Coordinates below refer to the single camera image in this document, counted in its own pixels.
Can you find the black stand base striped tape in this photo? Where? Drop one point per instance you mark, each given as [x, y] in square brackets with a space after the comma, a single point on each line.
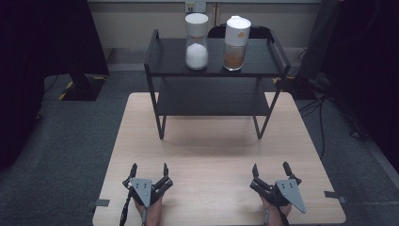
[83, 89]

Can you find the black two-tier shelf rack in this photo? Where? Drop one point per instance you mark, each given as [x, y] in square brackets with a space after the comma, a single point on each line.
[213, 94]

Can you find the glass jar with spout lid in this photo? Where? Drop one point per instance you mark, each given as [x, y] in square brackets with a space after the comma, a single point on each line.
[236, 44]

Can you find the person's right hand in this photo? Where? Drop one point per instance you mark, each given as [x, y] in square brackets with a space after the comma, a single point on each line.
[274, 216]

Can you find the dark upright panel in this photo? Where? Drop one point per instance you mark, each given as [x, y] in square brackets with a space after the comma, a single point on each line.
[318, 40]

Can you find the grey tape strip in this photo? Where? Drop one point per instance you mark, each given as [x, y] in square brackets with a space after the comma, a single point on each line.
[335, 195]
[99, 202]

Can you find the person's left hand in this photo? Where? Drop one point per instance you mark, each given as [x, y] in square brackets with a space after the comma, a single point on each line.
[153, 215]

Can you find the dark curtain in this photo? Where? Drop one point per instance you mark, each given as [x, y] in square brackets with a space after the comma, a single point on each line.
[47, 47]
[370, 62]

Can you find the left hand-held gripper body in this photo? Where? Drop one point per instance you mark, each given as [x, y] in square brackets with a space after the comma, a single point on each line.
[142, 190]

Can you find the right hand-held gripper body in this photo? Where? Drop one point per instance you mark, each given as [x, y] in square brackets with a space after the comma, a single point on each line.
[287, 190]

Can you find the white wall outlet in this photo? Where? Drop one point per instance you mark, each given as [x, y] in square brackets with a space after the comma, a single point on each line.
[195, 6]

